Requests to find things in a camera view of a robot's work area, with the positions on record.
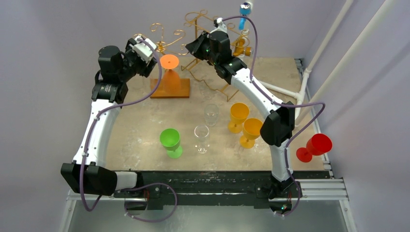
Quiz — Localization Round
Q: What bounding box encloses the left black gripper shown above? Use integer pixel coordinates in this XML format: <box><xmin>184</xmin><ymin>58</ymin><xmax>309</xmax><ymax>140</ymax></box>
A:
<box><xmin>118</xmin><ymin>40</ymin><xmax>156</xmax><ymax>82</ymax></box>

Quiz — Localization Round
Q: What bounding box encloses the gold scroll glass rack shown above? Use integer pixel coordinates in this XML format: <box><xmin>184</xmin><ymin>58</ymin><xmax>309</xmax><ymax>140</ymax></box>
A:
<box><xmin>149</xmin><ymin>23</ymin><xmax>190</xmax><ymax>99</ymax></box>

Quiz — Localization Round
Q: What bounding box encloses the orange plastic goblet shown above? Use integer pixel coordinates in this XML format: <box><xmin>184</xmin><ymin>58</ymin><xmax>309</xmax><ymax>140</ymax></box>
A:
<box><xmin>160</xmin><ymin>54</ymin><xmax>182</xmax><ymax>94</ymax></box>

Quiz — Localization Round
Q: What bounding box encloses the clear glass front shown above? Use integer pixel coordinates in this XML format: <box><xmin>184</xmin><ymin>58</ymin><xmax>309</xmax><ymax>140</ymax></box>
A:
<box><xmin>194</xmin><ymin>125</ymin><xmax>210</xmax><ymax>154</ymax></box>

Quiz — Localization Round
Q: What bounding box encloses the clear glass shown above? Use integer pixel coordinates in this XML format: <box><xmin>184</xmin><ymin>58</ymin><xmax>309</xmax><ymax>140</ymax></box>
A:
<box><xmin>194</xmin><ymin>125</ymin><xmax>210</xmax><ymax>154</ymax></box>
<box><xmin>204</xmin><ymin>104</ymin><xmax>219</xmax><ymax>127</ymax></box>

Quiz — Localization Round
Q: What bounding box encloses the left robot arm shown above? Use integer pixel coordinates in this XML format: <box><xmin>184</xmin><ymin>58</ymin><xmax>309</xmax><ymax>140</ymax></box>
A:
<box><xmin>60</xmin><ymin>36</ymin><xmax>158</xmax><ymax>198</ymax></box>

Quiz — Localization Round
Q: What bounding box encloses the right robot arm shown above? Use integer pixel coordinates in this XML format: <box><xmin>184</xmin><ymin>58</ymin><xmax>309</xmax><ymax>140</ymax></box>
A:
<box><xmin>185</xmin><ymin>31</ymin><xmax>295</xmax><ymax>197</ymax></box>

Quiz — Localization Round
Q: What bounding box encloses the orange pipe fitting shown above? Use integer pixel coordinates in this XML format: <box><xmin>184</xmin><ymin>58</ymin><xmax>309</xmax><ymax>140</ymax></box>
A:
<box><xmin>232</xmin><ymin>36</ymin><xmax>253</xmax><ymax>57</ymax></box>

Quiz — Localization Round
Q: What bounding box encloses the clear glass rear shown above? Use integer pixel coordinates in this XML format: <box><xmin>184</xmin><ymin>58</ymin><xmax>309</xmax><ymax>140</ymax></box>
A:
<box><xmin>204</xmin><ymin>104</ymin><xmax>219</xmax><ymax>127</ymax></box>

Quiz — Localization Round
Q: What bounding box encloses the yellow goblet rear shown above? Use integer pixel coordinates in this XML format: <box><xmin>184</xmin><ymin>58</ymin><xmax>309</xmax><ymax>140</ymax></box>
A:
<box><xmin>228</xmin><ymin>102</ymin><xmax>249</xmax><ymax>133</ymax></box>

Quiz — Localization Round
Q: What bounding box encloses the yellow goblet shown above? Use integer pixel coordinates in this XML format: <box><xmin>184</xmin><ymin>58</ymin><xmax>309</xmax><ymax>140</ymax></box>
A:
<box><xmin>228</xmin><ymin>102</ymin><xmax>249</xmax><ymax>133</ymax></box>
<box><xmin>239</xmin><ymin>118</ymin><xmax>263</xmax><ymax>149</ymax></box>

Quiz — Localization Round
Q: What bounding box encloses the green plastic goblet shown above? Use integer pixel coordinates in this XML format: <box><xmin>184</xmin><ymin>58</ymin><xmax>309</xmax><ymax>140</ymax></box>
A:
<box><xmin>160</xmin><ymin>128</ymin><xmax>183</xmax><ymax>159</ymax></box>

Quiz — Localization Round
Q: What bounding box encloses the yellow goblet front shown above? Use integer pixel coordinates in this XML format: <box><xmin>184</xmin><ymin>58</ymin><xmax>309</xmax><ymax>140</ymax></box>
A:
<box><xmin>239</xmin><ymin>118</ymin><xmax>263</xmax><ymax>149</ymax></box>

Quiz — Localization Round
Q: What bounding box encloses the red plastic goblet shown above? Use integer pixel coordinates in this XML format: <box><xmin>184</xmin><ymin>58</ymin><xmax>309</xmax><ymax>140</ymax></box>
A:
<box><xmin>296</xmin><ymin>133</ymin><xmax>333</xmax><ymax>163</ymax></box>

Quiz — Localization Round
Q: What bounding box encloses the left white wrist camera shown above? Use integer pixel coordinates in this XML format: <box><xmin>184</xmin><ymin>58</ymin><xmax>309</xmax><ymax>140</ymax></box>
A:
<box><xmin>132</xmin><ymin>35</ymin><xmax>157</xmax><ymax>63</ymax></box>

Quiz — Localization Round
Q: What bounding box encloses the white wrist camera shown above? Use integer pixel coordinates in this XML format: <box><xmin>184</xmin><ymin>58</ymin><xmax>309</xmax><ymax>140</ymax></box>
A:
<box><xmin>132</xmin><ymin>35</ymin><xmax>157</xmax><ymax>63</ymax></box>
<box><xmin>210</xmin><ymin>17</ymin><xmax>227</xmax><ymax>33</ymax></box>

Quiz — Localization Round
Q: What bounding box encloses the gold rectangular wire rack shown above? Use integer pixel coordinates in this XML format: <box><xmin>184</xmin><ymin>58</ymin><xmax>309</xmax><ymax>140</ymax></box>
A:
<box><xmin>180</xmin><ymin>10</ymin><xmax>253</xmax><ymax>102</ymax></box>

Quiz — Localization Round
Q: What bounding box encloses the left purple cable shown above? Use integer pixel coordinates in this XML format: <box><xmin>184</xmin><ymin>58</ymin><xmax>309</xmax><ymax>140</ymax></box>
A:
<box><xmin>78</xmin><ymin>38</ymin><xmax>178</xmax><ymax>223</ymax></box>

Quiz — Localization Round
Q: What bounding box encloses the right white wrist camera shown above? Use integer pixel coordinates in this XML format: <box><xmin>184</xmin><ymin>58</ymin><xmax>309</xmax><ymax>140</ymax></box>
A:
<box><xmin>210</xmin><ymin>17</ymin><xmax>227</xmax><ymax>33</ymax></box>

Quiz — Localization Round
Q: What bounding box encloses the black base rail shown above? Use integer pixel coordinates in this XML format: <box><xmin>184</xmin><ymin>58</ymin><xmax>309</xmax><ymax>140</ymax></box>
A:
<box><xmin>101</xmin><ymin>171</ymin><xmax>348</xmax><ymax>212</ymax></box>

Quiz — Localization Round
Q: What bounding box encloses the white pvc pipe frame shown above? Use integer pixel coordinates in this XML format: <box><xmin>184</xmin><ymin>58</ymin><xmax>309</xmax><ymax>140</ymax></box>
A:
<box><xmin>251</xmin><ymin>0</ymin><xmax>410</xmax><ymax>128</ymax></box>

